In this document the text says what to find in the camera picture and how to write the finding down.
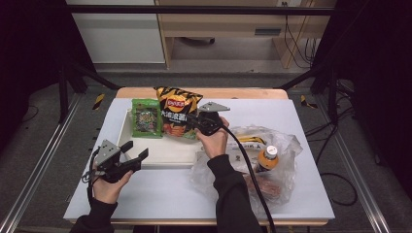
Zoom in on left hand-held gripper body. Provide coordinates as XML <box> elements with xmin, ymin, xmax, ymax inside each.
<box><xmin>93</xmin><ymin>139</ymin><xmax>144</xmax><ymax>184</ymax></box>

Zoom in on metal floor rail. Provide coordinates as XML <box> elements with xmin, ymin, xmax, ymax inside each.
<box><xmin>315</xmin><ymin>94</ymin><xmax>394</xmax><ymax>233</ymax></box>
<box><xmin>0</xmin><ymin>92</ymin><xmax>83</xmax><ymax>233</ymax></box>

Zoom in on black horizontal bar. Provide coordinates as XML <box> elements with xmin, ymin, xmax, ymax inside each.
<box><xmin>63</xmin><ymin>4</ymin><xmax>336</xmax><ymax>17</ymax></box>

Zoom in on black floor cable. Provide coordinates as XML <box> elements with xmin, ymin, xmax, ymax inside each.
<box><xmin>303</xmin><ymin>105</ymin><xmax>360</xmax><ymax>207</ymax></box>

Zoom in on white plastic tray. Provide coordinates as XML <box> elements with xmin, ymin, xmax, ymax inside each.
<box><xmin>116</xmin><ymin>108</ymin><xmax>209</xmax><ymax>170</ymax></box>

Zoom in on yellow black floor tape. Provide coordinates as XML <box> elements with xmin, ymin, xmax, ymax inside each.
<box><xmin>298</xmin><ymin>94</ymin><xmax>320</xmax><ymax>110</ymax></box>
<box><xmin>92</xmin><ymin>93</ymin><xmax>107</xmax><ymax>112</ymax></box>

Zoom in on orange juice bottle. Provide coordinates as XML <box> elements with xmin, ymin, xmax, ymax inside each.
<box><xmin>255</xmin><ymin>144</ymin><xmax>281</xmax><ymax>175</ymax></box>

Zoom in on white cabinet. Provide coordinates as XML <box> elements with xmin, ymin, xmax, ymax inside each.
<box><xmin>65</xmin><ymin>0</ymin><xmax>166</xmax><ymax>65</ymax></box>

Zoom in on hand-held gripper cable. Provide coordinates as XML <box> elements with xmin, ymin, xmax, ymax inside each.
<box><xmin>82</xmin><ymin>147</ymin><xmax>102</xmax><ymax>208</ymax></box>
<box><xmin>221</xmin><ymin>124</ymin><xmax>278</xmax><ymax>233</ymax></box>

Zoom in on white table sheet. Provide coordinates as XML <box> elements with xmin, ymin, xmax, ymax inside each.
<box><xmin>63</xmin><ymin>97</ymin><xmax>336</xmax><ymax>221</ymax></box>

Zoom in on black hanging cables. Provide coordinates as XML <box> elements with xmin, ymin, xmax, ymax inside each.
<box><xmin>283</xmin><ymin>2</ymin><xmax>321</xmax><ymax>70</ymax></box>

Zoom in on clear plastic bag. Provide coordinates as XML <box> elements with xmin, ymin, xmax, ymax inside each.
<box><xmin>189</xmin><ymin>124</ymin><xmax>304</xmax><ymax>218</ymax></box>

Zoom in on black yellow chips bag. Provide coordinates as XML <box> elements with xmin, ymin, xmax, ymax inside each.
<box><xmin>153</xmin><ymin>85</ymin><xmax>204</xmax><ymax>141</ymax></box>

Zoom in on left hand-held gripper cable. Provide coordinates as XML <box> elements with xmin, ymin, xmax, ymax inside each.
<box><xmin>82</xmin><ymin>147</ymin><xmax>102</xmax><ymax>208</ymax></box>

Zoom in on right hand-held gripper cable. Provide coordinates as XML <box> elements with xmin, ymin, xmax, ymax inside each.
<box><xmin>221</xmin><ymin>124</ymin><xmax>278</xmax><ymax>233</ymax></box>

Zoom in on green snack packet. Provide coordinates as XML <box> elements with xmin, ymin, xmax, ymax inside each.
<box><xmin>130</xmin><ymin>98</ymin><xmax>164</xmax><ymax>140</ymax></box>

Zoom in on black metal stand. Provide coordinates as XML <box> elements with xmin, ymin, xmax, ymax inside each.
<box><xmin>277</xmin><ymin>59</ymin><xmax>340</xmax><ymax>125</ymax></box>
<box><xmin>57</xmin><ymin>59</ymin><xmax>121</xmax><ymax>124</ymax></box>

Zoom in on person's right hand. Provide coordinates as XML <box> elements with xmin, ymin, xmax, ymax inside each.
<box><xmin>193</xmin><ymin>116</ymin><xmax>230</xmax><ymax>160</ymax></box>

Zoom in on person's left hand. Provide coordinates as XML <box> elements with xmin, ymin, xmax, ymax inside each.
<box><xmin>91</xmin><ymin>168</ymin><xmax>135</xmax><ymax>205</ymax></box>

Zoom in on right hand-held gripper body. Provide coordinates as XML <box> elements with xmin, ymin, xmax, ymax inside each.
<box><xmin>192</xmin><ymin>101</ymin><xmax>231</xmax><ymax>137</ymax></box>

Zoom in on wooden desk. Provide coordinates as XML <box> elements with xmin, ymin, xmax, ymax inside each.
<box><xmin>154</xmin><ymin>0</ymin><xmax>338</xmax><ymax>70</ymax></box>

